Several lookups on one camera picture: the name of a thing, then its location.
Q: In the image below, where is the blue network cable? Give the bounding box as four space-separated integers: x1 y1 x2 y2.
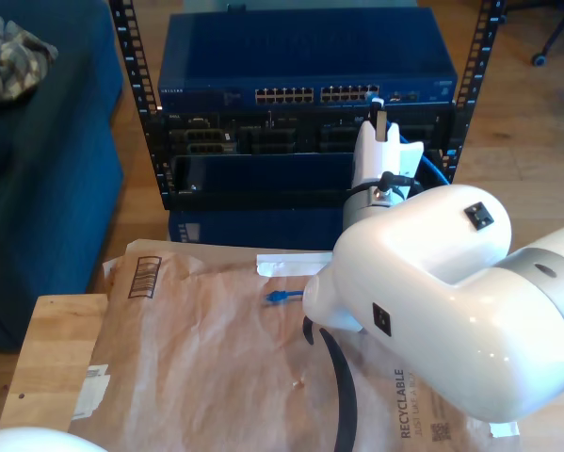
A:
261 89 452 308

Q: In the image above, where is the black rack server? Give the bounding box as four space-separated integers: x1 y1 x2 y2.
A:
144 108 457 156

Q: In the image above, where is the black rack shelf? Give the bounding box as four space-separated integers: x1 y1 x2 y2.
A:
163 150 452 212

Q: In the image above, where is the dark blue equipment case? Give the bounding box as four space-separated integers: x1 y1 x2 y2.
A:
167 206 347 250

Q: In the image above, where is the white tape strip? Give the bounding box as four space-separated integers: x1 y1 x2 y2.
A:
255 251 334 278

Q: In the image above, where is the office chair base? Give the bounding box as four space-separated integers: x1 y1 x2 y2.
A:
505 0 564 67

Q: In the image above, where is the brown packing paper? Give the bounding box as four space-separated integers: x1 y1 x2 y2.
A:
69 238 521 452

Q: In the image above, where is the blue sofa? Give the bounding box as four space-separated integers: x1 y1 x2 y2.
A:
0 0 125 352

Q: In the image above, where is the white shipping label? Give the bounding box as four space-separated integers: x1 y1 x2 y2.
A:
72 363 112 421

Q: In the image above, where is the camouflage cloth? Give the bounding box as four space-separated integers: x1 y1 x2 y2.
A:
0 14 60 105

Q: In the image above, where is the black camera cable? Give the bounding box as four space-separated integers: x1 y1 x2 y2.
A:
379 171 418 188

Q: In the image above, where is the blue network switch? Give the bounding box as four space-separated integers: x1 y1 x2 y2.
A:
156 8 459 112

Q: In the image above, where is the black server rack frame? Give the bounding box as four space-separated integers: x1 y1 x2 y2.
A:
107 0 507 213

